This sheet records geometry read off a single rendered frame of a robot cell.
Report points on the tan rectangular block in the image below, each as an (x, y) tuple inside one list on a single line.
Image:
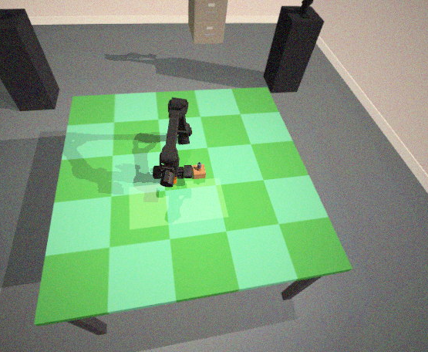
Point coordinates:
[(199, 174)]

